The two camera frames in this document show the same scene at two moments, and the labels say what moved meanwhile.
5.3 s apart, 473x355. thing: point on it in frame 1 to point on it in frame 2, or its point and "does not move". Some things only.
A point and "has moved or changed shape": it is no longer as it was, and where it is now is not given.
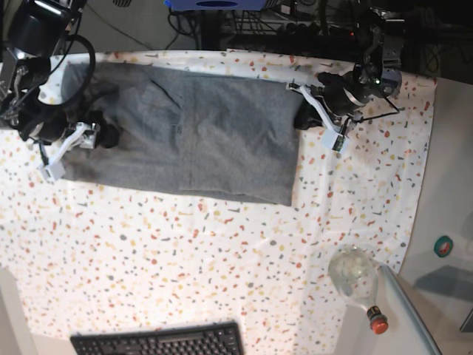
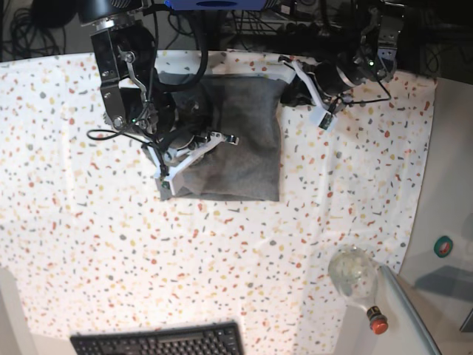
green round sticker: x=443 y=246 does not move
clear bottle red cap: x=353 y=272 does not move
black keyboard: x=221 y=339 does not move
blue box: x=216 y=5 does not move
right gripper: x=332 y=104 to x=329 y=86
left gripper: x=56 y=129 to x=173 y=154
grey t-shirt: x=231 y=137 has moved or changed shape
